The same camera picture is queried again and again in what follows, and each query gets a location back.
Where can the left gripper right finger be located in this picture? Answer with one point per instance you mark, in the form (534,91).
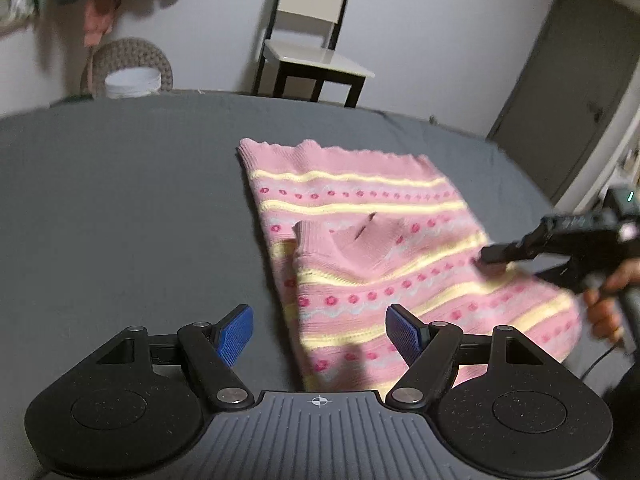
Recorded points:
(408,334)

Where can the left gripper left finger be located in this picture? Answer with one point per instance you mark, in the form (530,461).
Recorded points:
(233,332)

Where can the pink striped knit sweater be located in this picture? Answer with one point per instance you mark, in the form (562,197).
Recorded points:
(349,233)

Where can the person's right hand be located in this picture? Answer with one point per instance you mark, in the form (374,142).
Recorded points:
(605,322)

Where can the white shelf unit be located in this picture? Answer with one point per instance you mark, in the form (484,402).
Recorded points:
(609,151)

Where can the grey bed sheet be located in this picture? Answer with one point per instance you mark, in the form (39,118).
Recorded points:
(129,230)

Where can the dark grey door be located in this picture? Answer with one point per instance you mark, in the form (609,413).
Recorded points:
(568,91)

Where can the white plastic bucket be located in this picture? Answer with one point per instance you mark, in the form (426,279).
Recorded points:
(132,82)

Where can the woven round basket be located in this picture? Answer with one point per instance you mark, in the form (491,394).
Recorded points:
(120,55)

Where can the white black wooden chair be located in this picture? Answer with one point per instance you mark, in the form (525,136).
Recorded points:
(299,41)

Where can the pink hanging garment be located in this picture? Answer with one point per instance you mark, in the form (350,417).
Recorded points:
(99,17)

